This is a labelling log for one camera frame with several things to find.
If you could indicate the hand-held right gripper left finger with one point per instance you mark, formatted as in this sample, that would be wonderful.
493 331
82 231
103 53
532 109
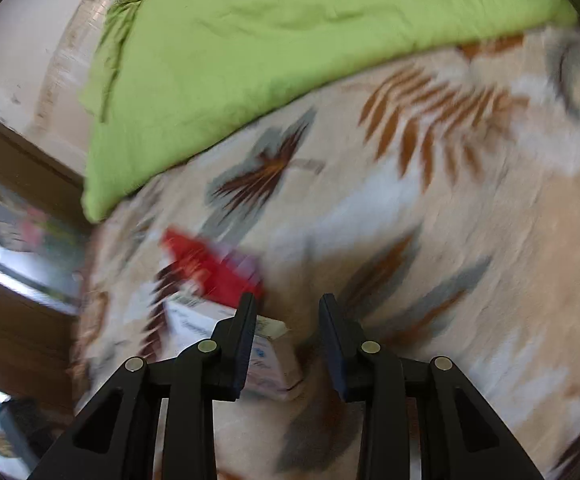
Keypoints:
244 340

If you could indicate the leaf printed blanket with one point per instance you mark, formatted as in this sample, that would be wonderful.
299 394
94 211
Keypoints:
470 260

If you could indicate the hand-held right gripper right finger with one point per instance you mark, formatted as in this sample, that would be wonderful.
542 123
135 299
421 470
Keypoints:
337 345

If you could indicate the small red and white box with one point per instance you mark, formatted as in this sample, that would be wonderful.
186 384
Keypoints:
214 272

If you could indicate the wooden door with patterned glass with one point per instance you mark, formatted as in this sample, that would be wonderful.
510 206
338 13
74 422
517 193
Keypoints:
19 240

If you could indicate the white medicine box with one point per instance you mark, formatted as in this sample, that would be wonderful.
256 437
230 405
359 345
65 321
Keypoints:
194 322

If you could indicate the green quilt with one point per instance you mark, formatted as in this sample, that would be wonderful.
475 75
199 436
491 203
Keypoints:
270 60

